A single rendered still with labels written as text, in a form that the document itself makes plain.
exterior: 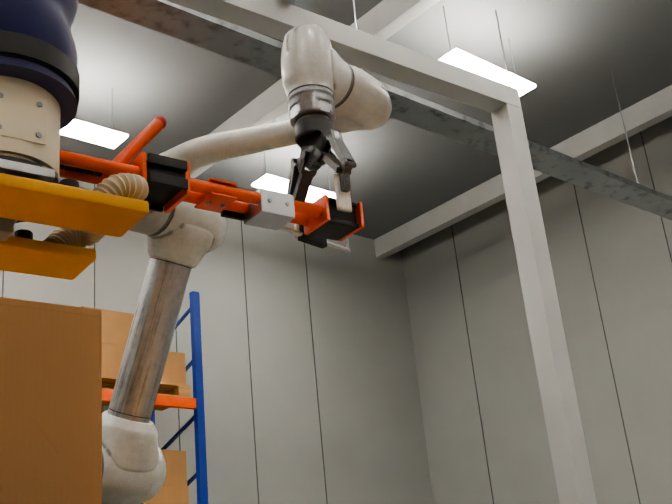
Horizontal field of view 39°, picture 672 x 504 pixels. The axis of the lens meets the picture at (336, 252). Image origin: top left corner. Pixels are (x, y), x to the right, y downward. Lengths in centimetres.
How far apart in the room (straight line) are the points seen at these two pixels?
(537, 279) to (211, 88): 644
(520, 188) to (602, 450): 773
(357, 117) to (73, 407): 100
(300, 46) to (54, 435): 98
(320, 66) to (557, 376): 309
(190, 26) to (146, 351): 484
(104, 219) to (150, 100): 948
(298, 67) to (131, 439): 94
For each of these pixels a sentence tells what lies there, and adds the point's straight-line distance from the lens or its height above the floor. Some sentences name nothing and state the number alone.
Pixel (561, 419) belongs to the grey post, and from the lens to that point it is 469.
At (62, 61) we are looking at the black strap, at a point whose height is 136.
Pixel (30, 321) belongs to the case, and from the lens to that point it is 120.
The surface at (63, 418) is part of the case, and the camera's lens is 119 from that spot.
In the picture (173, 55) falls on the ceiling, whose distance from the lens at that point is 1013.
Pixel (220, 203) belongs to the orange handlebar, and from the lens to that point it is 162.
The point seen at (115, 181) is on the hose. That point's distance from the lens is 141.
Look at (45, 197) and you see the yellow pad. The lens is 134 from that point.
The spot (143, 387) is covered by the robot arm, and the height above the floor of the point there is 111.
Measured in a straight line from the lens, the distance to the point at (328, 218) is 169.
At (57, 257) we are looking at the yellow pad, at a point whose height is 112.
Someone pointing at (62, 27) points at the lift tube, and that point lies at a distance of 154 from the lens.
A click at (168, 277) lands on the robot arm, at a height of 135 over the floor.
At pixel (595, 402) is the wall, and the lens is 1254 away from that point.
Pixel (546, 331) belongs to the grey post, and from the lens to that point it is 478.
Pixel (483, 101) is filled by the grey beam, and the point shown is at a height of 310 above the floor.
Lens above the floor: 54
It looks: 22 degrees up
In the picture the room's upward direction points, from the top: 6 degrees counter-clockwise
